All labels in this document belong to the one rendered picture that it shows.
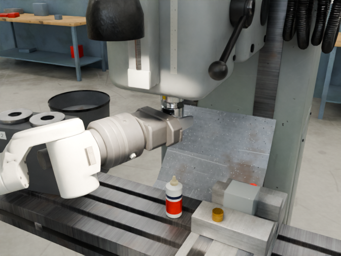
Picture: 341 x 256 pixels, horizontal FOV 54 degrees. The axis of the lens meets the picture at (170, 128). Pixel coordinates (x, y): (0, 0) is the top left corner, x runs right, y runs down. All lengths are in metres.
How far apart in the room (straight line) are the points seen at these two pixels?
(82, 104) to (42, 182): 2.05
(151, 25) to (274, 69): 0.52
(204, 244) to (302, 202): 2.05
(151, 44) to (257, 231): 0.39
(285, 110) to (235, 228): 0.46
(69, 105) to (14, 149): 2.42
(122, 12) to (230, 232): 0.44
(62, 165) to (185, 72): 0.24
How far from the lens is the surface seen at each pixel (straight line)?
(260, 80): 1.00
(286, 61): 0.98
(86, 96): 2.96
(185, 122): 0.68
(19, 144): 0.56
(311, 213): 2.62
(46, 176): 0.96
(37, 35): 7.07
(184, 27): 0.54
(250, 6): 0.64
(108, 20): 0.41
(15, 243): 2.41
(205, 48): 0.55
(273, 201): 0.76
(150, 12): 0.53
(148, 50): 0.54
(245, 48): 0.72
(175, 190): 0.81
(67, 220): 0.89
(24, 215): 0.98
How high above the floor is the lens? 1.51
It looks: 24 degrees down
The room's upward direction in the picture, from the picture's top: straight up
